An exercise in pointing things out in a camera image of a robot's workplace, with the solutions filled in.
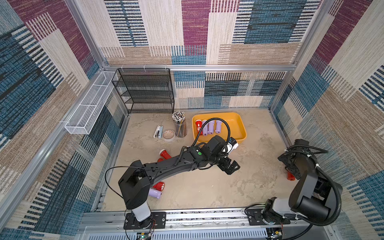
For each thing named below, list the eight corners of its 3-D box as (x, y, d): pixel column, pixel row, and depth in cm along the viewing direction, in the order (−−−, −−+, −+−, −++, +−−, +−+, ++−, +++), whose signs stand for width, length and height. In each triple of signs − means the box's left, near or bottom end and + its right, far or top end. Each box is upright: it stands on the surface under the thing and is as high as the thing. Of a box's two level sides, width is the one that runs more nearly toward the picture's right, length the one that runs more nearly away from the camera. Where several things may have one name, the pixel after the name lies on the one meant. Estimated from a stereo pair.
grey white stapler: (154, 138, 106) (153, 136, 104) (156, 127, 113) (155, 125, 111) (161, 138, 106) (160, 136, 104) (163, 127, 113) (162, 125, 110)
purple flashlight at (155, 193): (149, 196, 83) (147, 193, 80) (152, 190, 85) (150, 187, 82) (160, 199, 82) (158, 197, 79) (162, 193, 84) (161, 190, 81)
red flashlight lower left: (153, 188, 84) (152, 187, 82) (156, 181, 87) (155, 179, 85) (162, 191, 83) (161, 190, 81) (165, 184, 86) (164, 182, 84)
